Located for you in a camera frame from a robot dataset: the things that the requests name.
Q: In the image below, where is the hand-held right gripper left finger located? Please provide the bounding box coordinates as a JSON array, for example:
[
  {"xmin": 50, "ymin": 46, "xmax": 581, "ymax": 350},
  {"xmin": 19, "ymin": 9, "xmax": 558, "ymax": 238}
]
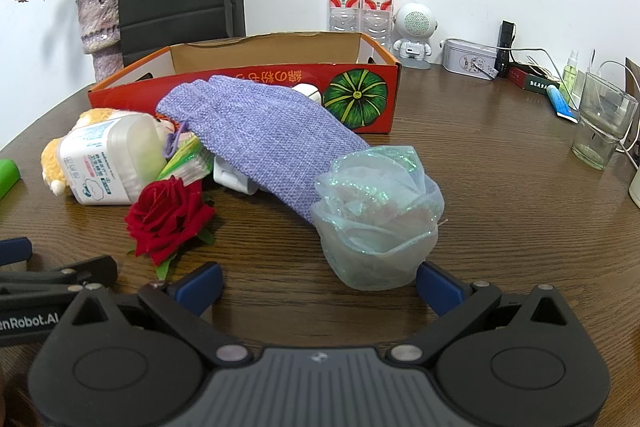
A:
[{"xmin": 70, "ymin": 262, "xmax": 251, "ymax": 365}]

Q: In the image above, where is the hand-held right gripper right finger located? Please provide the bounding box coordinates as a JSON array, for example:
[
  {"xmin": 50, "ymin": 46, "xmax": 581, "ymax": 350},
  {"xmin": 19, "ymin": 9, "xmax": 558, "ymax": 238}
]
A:
[{"xmin": 386, "ymin": 261, "xmax": 568, "ymax": 364}]

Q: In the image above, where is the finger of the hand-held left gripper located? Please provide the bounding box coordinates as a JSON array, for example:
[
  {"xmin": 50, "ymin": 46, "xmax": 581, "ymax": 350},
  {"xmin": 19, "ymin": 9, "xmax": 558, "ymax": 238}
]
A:
[
  {"xmin": 0, "ymin": 238, "xmax": 33, "ymax": 267},
  {"xmin": 0, "ymin": 255, "xmax": 118, "ymax": 297}
]

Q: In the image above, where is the red artificial rose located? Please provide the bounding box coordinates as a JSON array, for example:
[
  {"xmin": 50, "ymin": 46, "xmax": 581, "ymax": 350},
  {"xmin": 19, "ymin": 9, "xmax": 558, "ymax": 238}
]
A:
[{"xmin": 124, "ymin": 175, "xmax": 217, "ymax": 280}]

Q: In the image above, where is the pale green organza flower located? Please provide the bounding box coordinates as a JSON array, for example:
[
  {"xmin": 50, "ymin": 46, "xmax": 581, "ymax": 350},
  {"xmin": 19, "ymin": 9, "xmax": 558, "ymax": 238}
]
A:
[{"xmin": 310, "ymin": 145, "xmax": 445, "ymax": 292}]

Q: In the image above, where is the yellow white packet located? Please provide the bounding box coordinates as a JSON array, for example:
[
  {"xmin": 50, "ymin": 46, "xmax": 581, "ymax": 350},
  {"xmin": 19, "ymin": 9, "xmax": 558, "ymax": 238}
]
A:
[{"xmin": 41, "ymin": 107, "xmax": 176, "ymax": 196}]

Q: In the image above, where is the white charger adapter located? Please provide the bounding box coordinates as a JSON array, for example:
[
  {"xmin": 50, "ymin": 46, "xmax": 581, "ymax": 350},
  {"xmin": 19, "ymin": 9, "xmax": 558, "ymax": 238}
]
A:
[{"xmin": 213, "ymin": 154, "xmax": 258, "ymax": 196}]

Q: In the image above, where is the white plastic jar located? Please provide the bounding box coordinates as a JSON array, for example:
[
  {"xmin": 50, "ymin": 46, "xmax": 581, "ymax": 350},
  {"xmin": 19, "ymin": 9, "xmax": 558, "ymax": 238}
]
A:
[{"xmin": 57, "ymin": 113, "xmax": 168, "ymax": 206}]

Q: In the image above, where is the green striped packet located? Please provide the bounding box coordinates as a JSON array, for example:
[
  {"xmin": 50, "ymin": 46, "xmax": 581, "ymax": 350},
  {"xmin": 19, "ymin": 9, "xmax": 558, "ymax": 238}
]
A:
[{"xmin": 155, "ymin": 138, "xmax": 213, "ymax": 182}]

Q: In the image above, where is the purple woven pouch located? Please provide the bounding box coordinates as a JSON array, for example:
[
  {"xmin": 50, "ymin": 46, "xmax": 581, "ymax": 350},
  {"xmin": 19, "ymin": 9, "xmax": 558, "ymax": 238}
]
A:
[{"xmin": 155, "ymin": 75, "xmax": 371, "ymax": 225}]

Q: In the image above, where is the orange cardboard box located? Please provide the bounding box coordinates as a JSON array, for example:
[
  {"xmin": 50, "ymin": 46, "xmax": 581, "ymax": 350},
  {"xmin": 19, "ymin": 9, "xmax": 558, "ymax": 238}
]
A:
[{"xmin": 87, "ymin": 32, "xmax": 402, "ymax": 135}]

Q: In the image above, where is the green plastic object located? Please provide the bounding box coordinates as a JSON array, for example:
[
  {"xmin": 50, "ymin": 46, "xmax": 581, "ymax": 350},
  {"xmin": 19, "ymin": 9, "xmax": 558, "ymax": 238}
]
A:
[{"xmin": 0, "ymin": 159, "xmax": 22, "ymax": 202}]

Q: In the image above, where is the blue tube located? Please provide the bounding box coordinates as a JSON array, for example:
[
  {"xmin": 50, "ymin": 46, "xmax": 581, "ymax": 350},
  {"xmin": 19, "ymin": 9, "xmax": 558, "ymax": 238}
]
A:
[{"xmin": 545, "ymin": 85, "xmax": 579, "ymax": 124}]

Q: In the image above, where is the dark red flat box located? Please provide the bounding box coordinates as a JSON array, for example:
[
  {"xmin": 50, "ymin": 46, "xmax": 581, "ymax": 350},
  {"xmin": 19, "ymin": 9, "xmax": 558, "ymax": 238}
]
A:
[{"xmin": 507, "ymin": 66, "xmax": 561, "ymax": 96}]

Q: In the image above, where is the clear glass cup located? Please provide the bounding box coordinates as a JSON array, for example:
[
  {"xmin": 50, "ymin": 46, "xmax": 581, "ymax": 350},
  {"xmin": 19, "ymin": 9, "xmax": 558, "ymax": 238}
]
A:
[{"xmin": 571, "ymin": 72, "xmax": 640, "ymax": 171}]

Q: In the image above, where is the grey tin box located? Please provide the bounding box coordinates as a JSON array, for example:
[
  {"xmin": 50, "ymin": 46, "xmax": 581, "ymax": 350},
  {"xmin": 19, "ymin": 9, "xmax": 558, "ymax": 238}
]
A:
[{"xmin": 442, "ymin": 38, "xmax": 501, "ymax": 81}]

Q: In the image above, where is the purple speckled vase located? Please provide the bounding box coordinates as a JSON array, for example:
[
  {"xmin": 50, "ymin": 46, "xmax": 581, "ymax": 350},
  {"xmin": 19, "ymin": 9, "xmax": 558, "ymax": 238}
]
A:
[{"xmin": 76, "ymin": 0, "xmax": 123, "ymax": 84}]

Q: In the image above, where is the small green spray bottle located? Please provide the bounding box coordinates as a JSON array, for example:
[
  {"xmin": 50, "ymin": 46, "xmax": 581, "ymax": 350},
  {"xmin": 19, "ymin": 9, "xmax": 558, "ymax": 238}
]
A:
[{"xmin": 560, "ymin": 50, "xmax": 580, "ymax": 100}]

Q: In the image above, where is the black upright device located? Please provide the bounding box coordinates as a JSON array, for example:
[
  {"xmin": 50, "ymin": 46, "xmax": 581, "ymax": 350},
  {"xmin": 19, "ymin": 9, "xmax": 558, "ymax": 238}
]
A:
[{"xmin": 495, "ymin": 20, "xmax": 516, "ymax": 78}]

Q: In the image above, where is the white robot speaker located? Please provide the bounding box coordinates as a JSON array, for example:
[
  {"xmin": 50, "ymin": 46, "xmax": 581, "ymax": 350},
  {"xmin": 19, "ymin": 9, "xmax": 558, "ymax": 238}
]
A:
[{"xmin": 392, "ymin": 3, "xmax": 440, "ymax": 68}]

